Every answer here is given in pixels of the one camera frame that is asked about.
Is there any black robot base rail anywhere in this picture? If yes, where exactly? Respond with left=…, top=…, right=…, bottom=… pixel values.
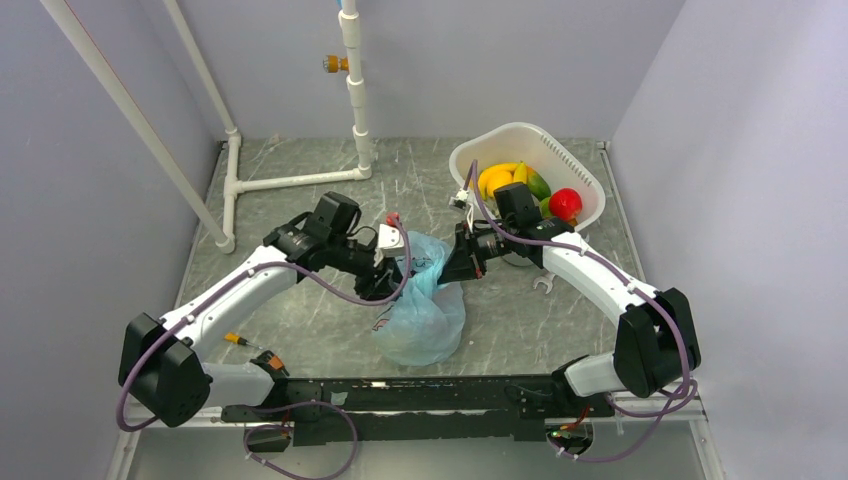
left=221, top=371, right=613, bottom=446

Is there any red fake apple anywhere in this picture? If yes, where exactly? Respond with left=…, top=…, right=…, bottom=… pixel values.
left=548, top=188, right=583, bottom=222

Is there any silver open-end wrench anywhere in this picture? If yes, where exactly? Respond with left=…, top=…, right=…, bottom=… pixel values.
left=532, top=271, right=556, bottom=295

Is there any orange handled screwdriver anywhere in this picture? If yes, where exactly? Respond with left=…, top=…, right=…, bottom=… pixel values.
left=224, top=332, right=261, bottom=349

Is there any white PVC pipe frame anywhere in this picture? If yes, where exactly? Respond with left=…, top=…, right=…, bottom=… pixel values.
left=42, top=0, right=374, bottom=254

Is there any white plastic basket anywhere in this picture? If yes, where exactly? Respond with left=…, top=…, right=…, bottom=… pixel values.
left=448, top=122, right=606, bottom=240

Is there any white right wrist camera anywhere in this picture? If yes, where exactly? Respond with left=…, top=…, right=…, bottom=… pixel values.
left=448, top=189, right=474, bottom=228

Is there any yellow green fake mango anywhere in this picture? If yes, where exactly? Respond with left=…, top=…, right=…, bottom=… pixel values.
left=513, top=162, right=552, bottom=201

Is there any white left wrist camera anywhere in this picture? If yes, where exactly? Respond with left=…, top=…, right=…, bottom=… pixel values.
left=376, top=212, right=406, bottom=259

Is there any yellow fake banana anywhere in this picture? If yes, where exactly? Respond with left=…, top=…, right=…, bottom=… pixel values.
left=478, top=163, right=519, bottom=200

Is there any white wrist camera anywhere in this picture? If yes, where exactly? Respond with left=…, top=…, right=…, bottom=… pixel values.
left=448, top=189, right=474, bottom=228
left=376, top=212, right=406, bottom=259

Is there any light blue plastic bag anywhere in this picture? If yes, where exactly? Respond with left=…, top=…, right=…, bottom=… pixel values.
left=371, top=232, right=466, bottom=367

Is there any orange pipe valve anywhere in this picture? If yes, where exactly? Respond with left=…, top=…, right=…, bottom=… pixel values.
left=323, top=55, right=349, bottom=74

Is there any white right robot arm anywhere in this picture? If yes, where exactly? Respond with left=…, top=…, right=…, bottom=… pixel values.
left=439, top=183, right=700, bottom=415

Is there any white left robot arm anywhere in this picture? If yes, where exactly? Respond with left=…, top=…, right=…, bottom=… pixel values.
left=115, top=192, right=411, bottom=432

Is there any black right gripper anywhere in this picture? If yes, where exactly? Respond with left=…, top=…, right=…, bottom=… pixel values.
left=437, top=219, right=517, bottom=284

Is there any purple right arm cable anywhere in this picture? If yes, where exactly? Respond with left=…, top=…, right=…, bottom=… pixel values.
left=463, top=158, right=700, bottom=464

